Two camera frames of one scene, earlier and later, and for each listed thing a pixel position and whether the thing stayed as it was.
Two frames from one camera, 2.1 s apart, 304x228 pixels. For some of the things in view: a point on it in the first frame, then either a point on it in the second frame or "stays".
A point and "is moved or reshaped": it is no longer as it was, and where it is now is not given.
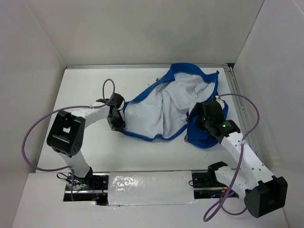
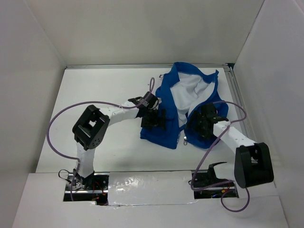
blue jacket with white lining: x=162 y=108 is moved or reshaped
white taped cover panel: x=152 y=187 stays
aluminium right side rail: x=242 y=111 stays
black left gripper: x=118 y=126 to x=154 y=122
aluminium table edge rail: x=203 y=66 stays
